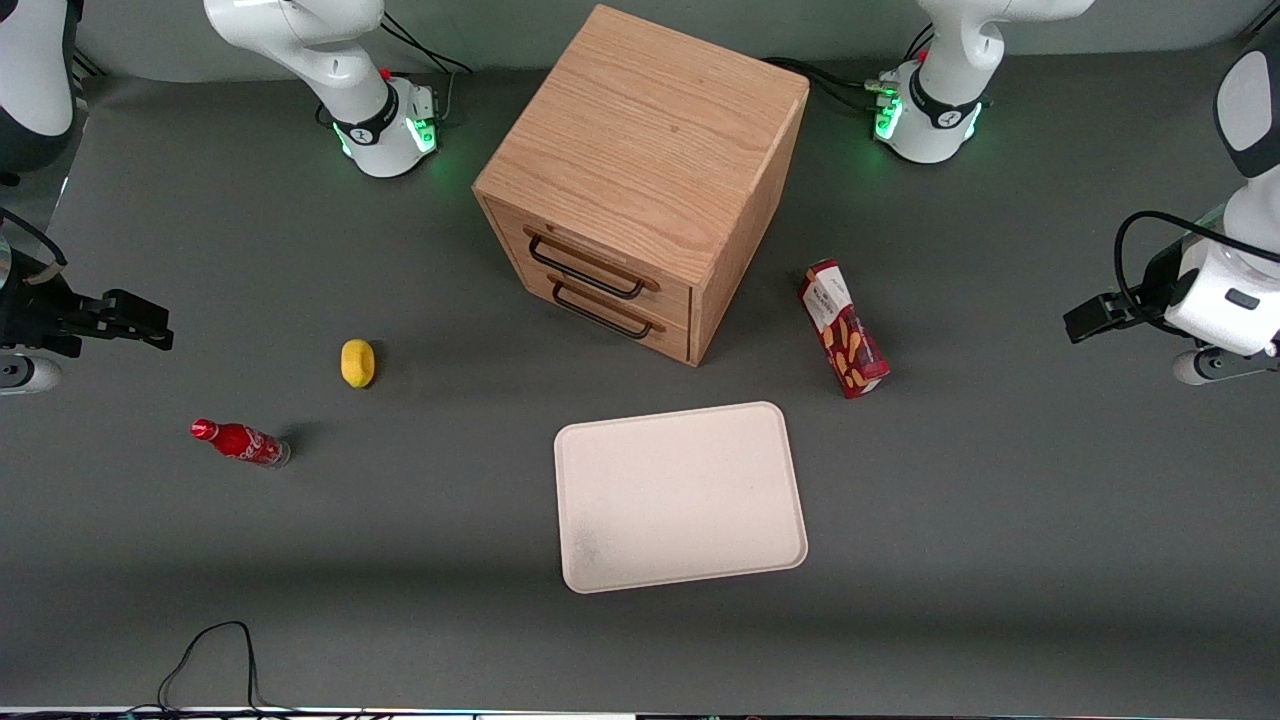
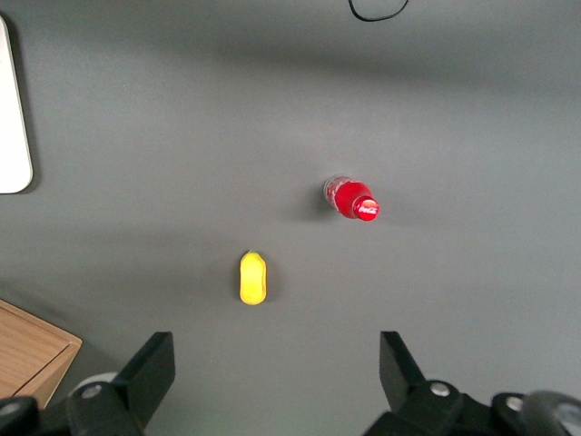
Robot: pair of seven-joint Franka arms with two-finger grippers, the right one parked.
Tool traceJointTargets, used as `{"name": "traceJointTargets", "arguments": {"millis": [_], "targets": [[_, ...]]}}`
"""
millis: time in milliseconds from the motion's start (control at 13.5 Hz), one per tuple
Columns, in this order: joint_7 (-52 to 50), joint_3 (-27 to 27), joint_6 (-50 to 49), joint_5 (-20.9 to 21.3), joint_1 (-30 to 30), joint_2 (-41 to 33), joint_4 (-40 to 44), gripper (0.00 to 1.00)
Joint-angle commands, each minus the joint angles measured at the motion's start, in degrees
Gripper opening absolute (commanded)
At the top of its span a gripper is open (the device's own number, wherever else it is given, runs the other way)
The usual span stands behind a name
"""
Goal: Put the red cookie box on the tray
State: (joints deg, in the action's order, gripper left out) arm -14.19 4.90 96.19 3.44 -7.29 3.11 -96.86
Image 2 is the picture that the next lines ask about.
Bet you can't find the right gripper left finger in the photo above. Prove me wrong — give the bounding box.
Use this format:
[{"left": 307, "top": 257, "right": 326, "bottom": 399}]
[{"left": 65, "top": 331, "right": 177, "bottom": 436}]

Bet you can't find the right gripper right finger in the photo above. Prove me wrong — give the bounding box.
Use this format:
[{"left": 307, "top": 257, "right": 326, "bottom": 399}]
[{"left": 362, "top": 331, "right": 466, "bottom": 436}]

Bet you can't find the white rectangular tray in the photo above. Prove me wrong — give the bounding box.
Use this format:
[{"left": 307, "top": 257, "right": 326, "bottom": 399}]
[{"left": 0, "top": 15, "right": 34, "bottom": 195}]

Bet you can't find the wooden two-drawer cabinet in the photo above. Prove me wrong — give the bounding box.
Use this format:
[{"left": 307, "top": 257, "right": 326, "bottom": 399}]
[{"left": 0, "top": 298, "right": 84, "bottom": 410}]

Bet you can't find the yellow lemon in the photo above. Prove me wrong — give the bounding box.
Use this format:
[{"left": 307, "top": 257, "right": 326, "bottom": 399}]
[{"left": 238, "top": 250, "right": 269, "bottom": 306}]

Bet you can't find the red cola bottle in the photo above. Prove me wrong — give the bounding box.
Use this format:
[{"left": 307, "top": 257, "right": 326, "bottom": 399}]
[{"left": 323, "top": 173, "right": 381, "bottom": 224}]

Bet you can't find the thin black looped cable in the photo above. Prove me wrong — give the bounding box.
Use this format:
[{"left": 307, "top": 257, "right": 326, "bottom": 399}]
[{"left": 348, "top": 0, "right": 410, "bottom": 23}]

